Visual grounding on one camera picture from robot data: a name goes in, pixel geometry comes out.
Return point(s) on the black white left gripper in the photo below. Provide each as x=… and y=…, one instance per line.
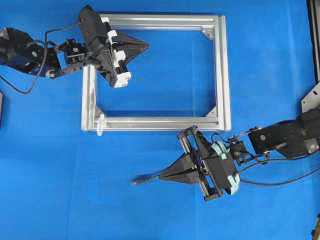
x=114, y=66

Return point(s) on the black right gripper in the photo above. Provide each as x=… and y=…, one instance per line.
x=190, y=167

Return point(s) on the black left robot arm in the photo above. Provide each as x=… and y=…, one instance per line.
x=50, y=60

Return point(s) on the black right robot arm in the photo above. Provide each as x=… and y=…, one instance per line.
x=291, y=138

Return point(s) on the dark block at left edge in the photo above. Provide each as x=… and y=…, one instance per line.
x=1, y=107

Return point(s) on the dark object bottom right corner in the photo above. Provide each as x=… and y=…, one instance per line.
x=315, y=233

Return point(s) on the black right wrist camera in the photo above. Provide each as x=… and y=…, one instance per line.
x=219, y=164

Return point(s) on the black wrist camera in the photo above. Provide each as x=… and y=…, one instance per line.
x=219, y=164
x=94, y=32

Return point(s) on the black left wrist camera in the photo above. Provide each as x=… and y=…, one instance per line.
x=94, y=32

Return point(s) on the silver aluminium extrusion frame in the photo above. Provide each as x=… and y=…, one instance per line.
x=217, y=119

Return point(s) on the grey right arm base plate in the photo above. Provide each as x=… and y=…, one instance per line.
x=311, y=100

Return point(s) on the black post at right edge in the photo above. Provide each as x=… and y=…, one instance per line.
x=313, y=7

